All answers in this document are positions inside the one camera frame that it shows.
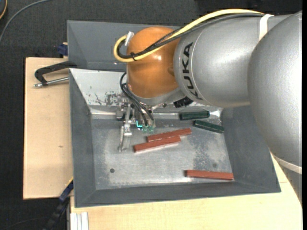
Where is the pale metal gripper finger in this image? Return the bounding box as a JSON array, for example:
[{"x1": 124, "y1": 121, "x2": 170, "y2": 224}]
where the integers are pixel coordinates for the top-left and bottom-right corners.
[
  {"x1": 123, "y1": 125, "x2": 133, "y2": 151},
  {"x1": 117, "y1": 126, "x2": 125, "y2": 152}
]

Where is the red-brown flat block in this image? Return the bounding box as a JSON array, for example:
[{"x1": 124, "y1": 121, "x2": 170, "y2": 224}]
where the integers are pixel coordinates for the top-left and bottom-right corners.
[
  {"x1": 184, "y1": 169, "x2": 235, "y2": 181},
  {"x1": 133, "y1": 135, "x2": 182, "y2": 153},
  {"x1": 146, "y1": 127, "x2": 193, "y2": 143}
]

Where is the grey metal bin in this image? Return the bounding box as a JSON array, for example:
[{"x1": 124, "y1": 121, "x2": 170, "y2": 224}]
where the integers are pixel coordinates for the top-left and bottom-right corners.
[{"x1": 66, "y1": 20, "x2": 282, "y2": 208}]

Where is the dark green flat block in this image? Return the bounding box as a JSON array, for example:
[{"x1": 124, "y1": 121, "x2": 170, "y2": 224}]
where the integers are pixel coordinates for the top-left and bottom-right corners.
[
  {"x1": 192, "y1": 119, "x2": 225, "y2": 134},
  {"x1": 178, "y1": 110, "x2": 211, "y2": 121}
]

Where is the pale wood flat board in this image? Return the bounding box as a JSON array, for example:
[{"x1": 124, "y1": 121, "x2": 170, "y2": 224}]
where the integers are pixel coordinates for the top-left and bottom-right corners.
[{"x1": 23, "y1": 57, "x2": 74, "y2": 200}]

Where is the black cylinder on white bracket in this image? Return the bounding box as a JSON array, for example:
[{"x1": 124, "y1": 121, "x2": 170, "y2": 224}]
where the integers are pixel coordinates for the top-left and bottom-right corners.
[{"x1": 163, "y1": 97, "x2": 194, "y2": 109}]

